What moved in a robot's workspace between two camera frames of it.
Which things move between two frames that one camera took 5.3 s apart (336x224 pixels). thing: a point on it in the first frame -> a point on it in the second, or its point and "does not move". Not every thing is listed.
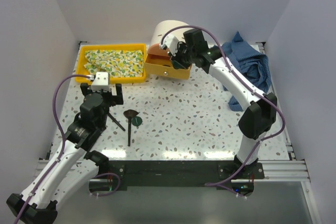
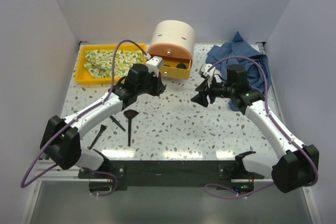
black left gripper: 114,99 -> 159,86
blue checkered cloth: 249,64 does not move
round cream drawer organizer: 157,61 does not move
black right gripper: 180,46 -> 201,98
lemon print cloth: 118,63 does not move
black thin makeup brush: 122,127 does not move
